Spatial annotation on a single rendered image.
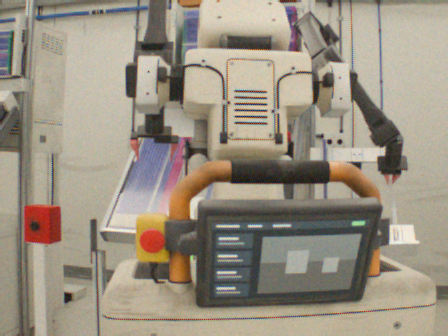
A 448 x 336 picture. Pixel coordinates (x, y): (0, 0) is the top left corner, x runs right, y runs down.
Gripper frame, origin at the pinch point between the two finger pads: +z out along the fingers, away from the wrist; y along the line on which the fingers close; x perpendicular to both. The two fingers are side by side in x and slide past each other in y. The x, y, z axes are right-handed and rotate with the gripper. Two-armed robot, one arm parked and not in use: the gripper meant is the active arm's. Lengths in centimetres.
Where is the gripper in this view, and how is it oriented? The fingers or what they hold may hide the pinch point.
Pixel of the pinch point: (390, 181)
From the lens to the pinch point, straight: 185.8
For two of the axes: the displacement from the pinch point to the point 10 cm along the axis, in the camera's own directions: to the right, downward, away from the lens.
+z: 0.8, 7.8, 6.2
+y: -9.9, 0.0, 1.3
